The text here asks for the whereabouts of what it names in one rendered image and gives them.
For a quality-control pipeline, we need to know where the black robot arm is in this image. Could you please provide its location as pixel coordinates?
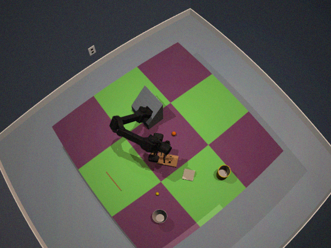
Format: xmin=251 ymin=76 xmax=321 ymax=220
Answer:
xmin=109 ymin=106 xmax=172 ymax=155

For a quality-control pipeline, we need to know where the dark grey cup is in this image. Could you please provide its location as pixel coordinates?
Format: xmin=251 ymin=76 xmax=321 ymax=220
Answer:
xmin=152 ymin=209 xmax=167 ymax=223

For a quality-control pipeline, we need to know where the yellow cup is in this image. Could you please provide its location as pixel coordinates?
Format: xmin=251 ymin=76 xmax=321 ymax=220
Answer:
xmin=216 ymin=165 xmax=231 ymax=180

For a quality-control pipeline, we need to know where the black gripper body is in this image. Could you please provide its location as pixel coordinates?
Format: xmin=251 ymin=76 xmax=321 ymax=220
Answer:
xmin=148 ymin=133 xmax=163 ymax=163

